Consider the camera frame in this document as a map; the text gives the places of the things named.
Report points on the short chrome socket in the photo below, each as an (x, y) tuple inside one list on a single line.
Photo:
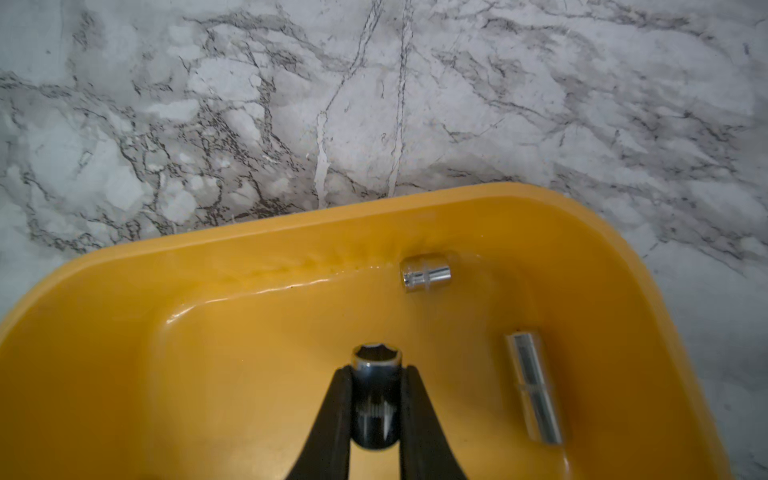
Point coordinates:
[(425, 272)]

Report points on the yellow plastic storage box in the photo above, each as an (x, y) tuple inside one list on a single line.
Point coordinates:
[(207, 355)]

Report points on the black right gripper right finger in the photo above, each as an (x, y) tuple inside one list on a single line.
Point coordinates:
[(424, 451)]

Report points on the long chrome socket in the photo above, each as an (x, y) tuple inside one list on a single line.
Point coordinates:
[(536, 390)]

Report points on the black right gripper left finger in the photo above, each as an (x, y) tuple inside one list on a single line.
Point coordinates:
[(326, 452)]

